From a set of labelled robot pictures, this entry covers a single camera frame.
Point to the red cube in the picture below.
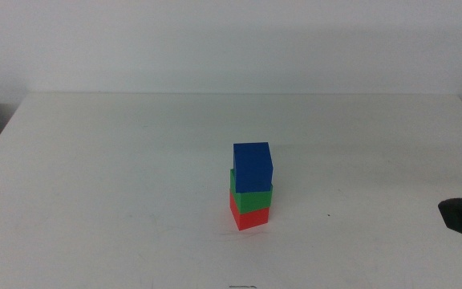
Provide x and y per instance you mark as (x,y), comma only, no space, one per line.
(253,221)

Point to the green cube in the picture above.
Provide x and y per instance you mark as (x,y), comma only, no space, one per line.
(253,202)

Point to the blue cube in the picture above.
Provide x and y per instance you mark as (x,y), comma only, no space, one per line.
(253,166)

